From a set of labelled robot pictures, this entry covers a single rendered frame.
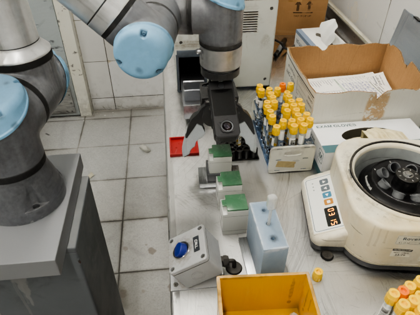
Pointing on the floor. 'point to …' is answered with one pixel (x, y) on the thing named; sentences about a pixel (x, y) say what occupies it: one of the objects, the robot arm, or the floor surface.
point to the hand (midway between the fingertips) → (219, 157)
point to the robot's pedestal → (71, 273)
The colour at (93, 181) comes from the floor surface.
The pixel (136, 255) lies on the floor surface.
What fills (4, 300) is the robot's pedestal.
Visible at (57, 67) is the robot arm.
